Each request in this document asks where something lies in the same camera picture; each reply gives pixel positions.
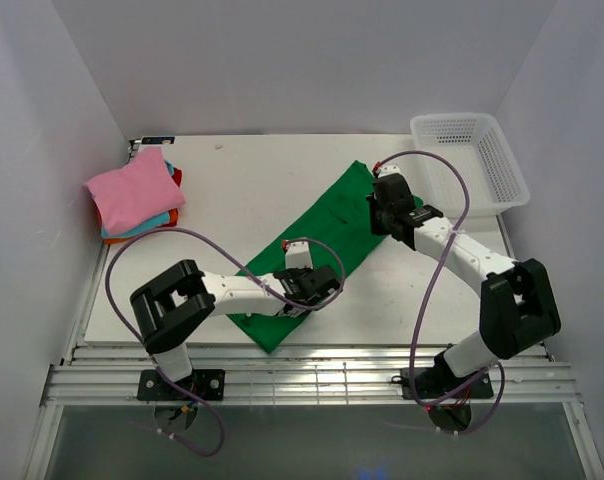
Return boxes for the green t shirt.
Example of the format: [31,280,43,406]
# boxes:
[225,159,424,355]

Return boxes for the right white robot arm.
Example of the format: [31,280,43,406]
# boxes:
[367,167,561,399]

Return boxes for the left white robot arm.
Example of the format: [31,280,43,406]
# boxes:
[130,260,340,400]

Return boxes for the white plastic basket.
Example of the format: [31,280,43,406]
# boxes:
[410,112,530,217]

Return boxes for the orange folded t shirt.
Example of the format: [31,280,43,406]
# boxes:
[101,209,179,245]

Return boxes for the light blue folded t shirt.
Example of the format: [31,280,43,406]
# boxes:
[100,159,176,239]

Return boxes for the red folded t shirt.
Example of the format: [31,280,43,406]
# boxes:
[172,168,182,187]

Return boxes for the pink folded t shirt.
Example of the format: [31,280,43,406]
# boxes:
[82,146,186,237]

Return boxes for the blue label sticker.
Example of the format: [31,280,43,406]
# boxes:
[141,136,175,145]

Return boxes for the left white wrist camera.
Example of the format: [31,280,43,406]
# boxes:
[282,240,313,269]

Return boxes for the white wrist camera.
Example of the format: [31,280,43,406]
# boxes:
[373,162,401,178]
[282,240,313,269]

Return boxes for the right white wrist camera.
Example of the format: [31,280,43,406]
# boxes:
[373,162,401,178]

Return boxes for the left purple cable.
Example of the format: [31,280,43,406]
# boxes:
[104,227,346,457]

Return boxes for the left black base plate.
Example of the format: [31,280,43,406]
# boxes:
[136,369,226,402]

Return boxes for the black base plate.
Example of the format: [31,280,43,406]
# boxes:
[391,367,493,401]
[136,369,226,402]

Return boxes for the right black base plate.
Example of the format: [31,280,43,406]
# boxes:
[391,367,493,401]

